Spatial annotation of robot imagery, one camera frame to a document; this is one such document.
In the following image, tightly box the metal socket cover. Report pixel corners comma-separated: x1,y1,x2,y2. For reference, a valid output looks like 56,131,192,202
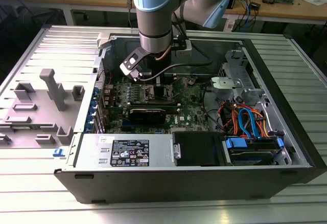
165,77,188,99

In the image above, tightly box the CPU socket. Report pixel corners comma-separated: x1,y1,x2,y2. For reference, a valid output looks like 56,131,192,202
144,83,175,102

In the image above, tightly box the black drive cover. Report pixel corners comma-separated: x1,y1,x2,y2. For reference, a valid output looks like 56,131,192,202
172,131,226,167

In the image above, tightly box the green motherboard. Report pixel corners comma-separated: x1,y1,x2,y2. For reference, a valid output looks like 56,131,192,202
102,75,213,134

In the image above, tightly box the black graphics card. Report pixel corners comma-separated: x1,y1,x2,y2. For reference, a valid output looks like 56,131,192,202
127,108,167,125

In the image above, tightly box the pale grey plastic block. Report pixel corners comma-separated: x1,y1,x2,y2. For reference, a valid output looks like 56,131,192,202
96,32,113,50

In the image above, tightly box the silver metal disk bay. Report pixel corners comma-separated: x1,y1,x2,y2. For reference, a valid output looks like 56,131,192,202
209,49,269,107

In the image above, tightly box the silver power supply with label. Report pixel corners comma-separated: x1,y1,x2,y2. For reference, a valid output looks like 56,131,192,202
73,132,177,169

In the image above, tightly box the grey parts rack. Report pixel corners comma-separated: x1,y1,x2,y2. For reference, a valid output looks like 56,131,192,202
0,68,86,149

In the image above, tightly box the black open PC case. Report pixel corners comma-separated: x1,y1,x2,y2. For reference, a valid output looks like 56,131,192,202
53,32,327,205

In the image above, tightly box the hard disk in blue carrier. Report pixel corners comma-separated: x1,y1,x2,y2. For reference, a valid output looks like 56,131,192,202
221,136,286,166

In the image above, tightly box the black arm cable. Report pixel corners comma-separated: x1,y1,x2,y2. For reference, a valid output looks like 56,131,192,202
139,14,214,82

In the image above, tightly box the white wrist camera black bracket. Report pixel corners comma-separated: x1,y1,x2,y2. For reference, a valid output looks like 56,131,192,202
119,46,145,82

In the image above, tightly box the small white wrist camera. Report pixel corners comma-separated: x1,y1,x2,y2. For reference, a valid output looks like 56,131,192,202
170,39,193,57

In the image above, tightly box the black wire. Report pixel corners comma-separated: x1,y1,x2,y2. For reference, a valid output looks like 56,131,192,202
201,80,226,133

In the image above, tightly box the red and orange wire bundle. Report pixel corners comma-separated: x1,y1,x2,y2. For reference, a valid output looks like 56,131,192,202
216,100,241,135

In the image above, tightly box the thin blue cable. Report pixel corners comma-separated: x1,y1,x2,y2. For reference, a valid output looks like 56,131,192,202
242,0,253,28

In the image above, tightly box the blue flat wire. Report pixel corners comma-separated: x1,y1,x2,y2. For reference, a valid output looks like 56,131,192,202
238,108,259,139

